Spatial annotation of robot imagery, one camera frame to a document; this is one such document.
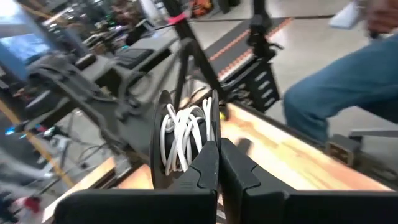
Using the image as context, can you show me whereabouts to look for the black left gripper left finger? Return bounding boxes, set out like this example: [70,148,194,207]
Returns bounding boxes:
[54,140,220,224]

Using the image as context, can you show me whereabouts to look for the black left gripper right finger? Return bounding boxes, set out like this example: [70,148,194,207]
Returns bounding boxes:
[220,138,398,224]

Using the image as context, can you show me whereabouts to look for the black cord spool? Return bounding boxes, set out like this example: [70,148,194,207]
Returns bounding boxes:
[150,89,221,190]

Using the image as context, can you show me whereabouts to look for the white cord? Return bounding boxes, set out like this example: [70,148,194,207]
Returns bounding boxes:
[160,96,216,177]

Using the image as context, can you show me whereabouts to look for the person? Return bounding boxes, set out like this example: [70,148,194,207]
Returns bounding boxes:
[282,0,398,144]

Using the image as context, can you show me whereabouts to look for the black slotted equipment box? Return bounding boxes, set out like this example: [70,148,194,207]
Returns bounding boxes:
[222,58,280,113]

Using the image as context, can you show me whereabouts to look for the black slanted support strut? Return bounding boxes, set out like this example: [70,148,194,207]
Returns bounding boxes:
[161,0,229,110]

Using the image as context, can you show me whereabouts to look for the black mat orange stripes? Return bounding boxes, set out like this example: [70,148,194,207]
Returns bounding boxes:
[205,17,295,82]

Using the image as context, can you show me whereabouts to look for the black cable yellow tag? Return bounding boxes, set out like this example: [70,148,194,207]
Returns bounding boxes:
[219,104,229,123]

